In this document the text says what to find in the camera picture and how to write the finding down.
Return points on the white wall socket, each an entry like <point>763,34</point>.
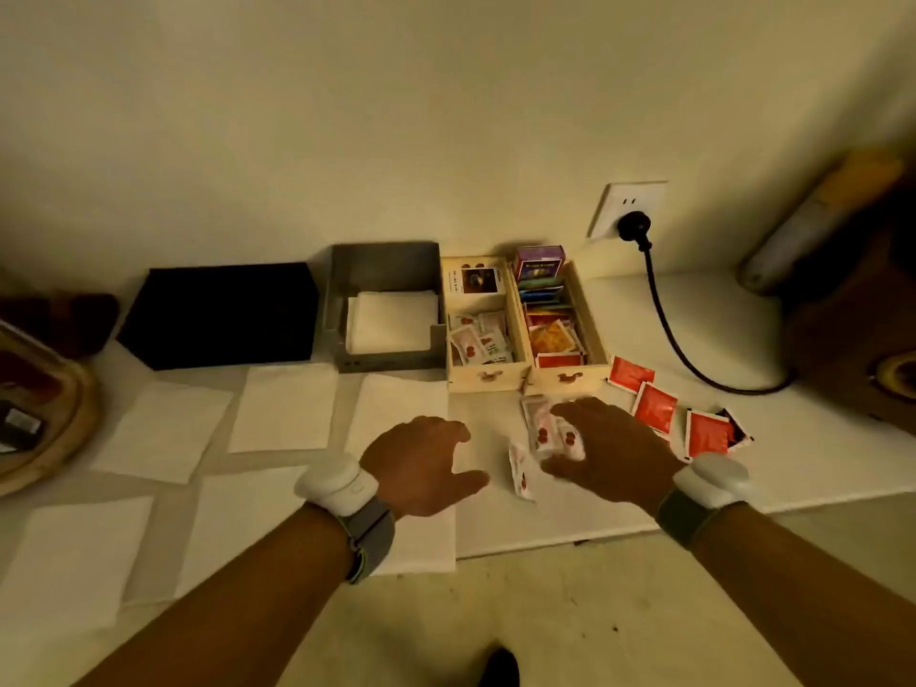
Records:
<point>608,207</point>

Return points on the person's left hand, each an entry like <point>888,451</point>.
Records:
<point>411,465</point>

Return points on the dark red tea packet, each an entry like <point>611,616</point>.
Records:
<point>738,429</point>

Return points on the person's left forearm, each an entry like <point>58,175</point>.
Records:
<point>236,608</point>

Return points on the wooden box with tea packets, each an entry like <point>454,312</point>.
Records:
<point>572,379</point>

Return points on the spread of white paper napkins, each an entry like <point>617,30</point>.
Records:
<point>283,407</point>

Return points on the black tray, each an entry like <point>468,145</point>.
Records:
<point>222,314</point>

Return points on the white sachet with red print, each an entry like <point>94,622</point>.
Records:
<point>538,422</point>
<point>522,473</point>
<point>570,442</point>

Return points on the pile of white red-print sachets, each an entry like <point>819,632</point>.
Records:
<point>481,339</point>

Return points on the dark brown appliance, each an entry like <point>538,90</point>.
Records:
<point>844,329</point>

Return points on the grey cylinder with yellow band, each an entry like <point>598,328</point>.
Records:
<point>808,228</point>

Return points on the person's right forearm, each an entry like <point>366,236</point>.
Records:
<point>801,608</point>

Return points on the person's black shoe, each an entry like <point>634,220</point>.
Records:
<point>499,669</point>

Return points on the person's right thumb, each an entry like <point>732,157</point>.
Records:
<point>565,470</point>

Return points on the wooden box with sachets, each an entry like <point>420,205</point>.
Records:
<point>486,377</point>

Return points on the black plug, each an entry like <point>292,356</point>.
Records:
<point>635,227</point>

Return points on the row of colourful tea packets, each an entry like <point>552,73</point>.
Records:
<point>551,329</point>

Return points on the grey metal napkin holder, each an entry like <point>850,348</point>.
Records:
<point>379,271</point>

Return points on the round wooden tray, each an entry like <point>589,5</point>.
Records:
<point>75,414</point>

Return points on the person's left thumb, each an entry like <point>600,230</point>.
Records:
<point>465,485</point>

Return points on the dark brown object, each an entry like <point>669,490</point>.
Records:
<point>64,321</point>

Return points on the white card with dark picture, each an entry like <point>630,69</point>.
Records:
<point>478,280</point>

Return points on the person's right hand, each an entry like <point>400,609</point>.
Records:
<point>622,457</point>

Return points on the purple tea box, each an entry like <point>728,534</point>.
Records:
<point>538,263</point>

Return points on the stack of white napkins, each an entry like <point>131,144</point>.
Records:
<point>392,321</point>

